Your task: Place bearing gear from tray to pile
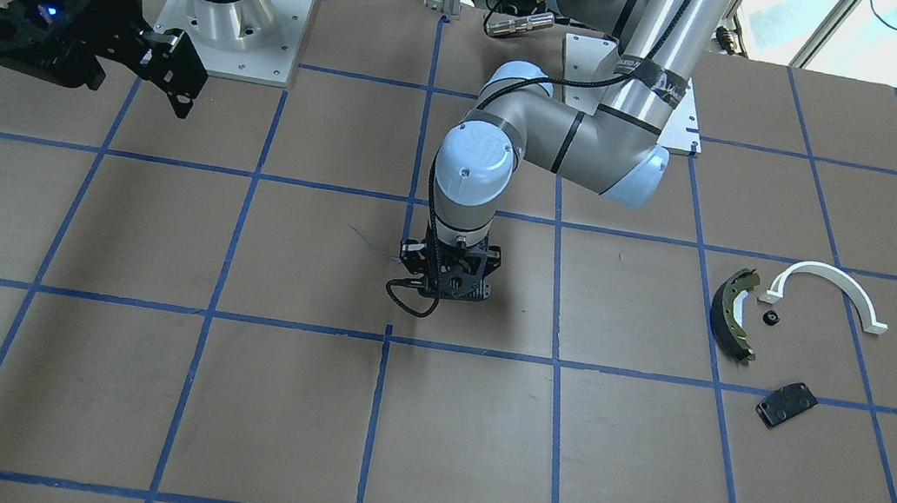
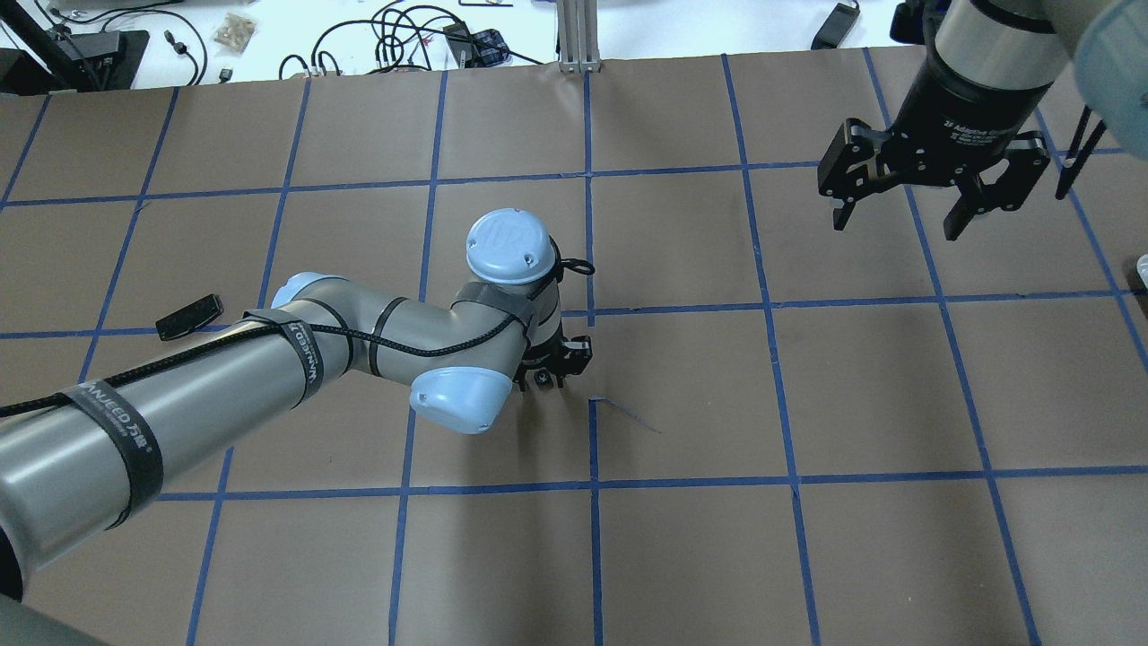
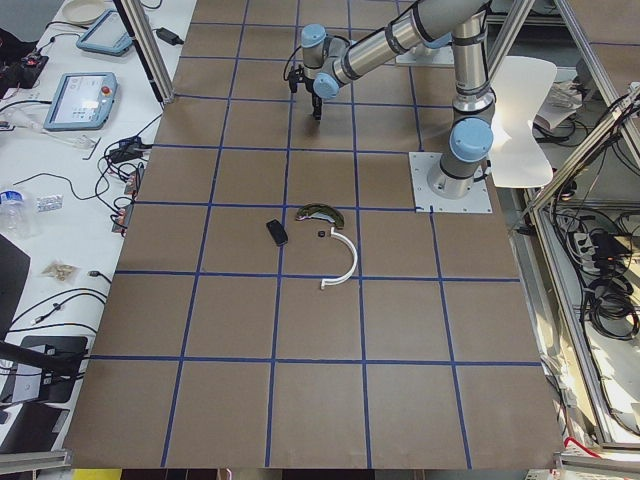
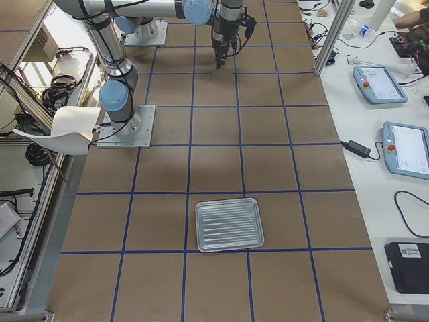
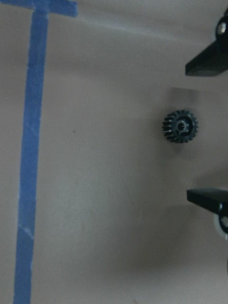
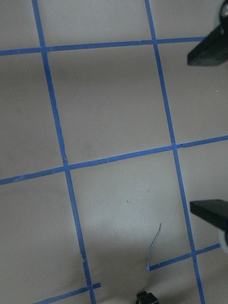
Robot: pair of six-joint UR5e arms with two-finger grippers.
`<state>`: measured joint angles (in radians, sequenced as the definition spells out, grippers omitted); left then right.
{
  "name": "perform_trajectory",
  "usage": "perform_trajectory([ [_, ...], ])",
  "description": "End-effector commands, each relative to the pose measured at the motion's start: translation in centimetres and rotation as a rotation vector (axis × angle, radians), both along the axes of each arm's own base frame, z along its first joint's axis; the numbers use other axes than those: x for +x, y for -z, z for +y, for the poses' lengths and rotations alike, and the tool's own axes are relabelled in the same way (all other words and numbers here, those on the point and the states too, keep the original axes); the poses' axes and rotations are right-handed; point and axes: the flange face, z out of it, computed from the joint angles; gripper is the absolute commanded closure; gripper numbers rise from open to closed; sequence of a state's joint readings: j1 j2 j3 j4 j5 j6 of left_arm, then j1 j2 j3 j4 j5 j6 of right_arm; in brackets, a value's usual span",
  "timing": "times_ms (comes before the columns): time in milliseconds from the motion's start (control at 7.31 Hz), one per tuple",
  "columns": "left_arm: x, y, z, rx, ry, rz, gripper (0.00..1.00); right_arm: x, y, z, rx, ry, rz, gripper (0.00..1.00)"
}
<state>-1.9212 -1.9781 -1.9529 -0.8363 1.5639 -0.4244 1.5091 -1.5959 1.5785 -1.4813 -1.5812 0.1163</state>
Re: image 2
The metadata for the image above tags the bag of small parts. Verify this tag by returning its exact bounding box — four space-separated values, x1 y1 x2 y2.
214 13 257 54

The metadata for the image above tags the black power adapter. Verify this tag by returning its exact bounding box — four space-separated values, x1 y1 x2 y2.
809 1 861 50

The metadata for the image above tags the small black flat part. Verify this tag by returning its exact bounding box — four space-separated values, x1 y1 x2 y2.
155 293 224 342

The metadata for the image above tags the black cable bundle on table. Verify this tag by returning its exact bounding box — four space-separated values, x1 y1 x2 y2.
278 2 548 81

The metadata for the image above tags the aluminium frame post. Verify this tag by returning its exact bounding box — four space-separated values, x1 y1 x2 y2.
554 0 602 73

